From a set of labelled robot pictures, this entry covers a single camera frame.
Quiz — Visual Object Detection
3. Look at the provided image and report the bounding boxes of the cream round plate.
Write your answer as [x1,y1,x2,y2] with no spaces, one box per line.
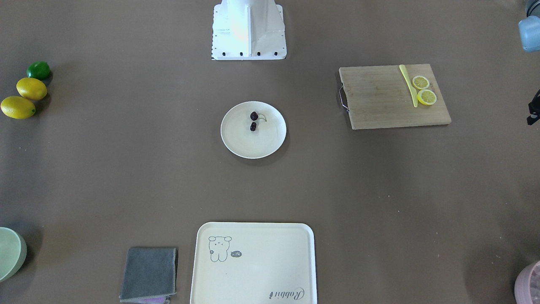
[220,101,287,159]

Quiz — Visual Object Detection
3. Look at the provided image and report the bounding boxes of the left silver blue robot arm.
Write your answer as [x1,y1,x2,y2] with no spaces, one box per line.
[518,0,540,53]

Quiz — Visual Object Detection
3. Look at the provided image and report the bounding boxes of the cream rabbit tray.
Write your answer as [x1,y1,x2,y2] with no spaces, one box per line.
[190,222,318,304]

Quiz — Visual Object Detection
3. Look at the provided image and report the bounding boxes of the wooden cutting board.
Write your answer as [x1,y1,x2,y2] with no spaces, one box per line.
[339,64,452,130]

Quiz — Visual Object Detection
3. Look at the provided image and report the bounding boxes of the yellow plastic knife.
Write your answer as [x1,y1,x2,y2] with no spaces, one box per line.
[399,64,418,108]

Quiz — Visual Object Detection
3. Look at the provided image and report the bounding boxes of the lemon slice upper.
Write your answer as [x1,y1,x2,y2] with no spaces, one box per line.
[411,75,430,90]

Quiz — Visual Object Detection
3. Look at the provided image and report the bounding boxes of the lemon slice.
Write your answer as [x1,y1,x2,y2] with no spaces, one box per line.
[417,89,437,106]
[411,75,430,90]

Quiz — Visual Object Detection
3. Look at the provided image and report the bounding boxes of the lemon slice lower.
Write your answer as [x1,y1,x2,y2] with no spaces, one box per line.
[417,89,437,106]

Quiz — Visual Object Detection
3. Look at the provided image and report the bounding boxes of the grey folded cloth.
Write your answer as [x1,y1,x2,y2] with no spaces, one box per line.
[119,247,177,304]

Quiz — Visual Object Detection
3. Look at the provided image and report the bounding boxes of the green lime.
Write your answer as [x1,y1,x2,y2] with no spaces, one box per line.
[26,61,51,80]

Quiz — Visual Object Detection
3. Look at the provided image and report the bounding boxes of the yellow lemon near lime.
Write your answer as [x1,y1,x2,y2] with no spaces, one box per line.
[16,77,48,100]

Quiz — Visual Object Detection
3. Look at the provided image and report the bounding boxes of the yellow lemon outer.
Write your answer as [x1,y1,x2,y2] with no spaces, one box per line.
[1,96,35,119]

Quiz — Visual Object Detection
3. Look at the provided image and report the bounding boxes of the mint green bowl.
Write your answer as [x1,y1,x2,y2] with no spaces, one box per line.
[0,227,27,282]

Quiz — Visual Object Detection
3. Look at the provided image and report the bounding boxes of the pink bowl with ice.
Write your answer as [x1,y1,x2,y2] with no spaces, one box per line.
[514,261,540,304]

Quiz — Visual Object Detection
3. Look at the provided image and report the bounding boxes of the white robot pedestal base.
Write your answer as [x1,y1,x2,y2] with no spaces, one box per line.
[211,0,287,60]

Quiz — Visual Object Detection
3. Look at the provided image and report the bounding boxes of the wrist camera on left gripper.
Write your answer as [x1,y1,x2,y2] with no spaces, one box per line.
[526,90,540,125]

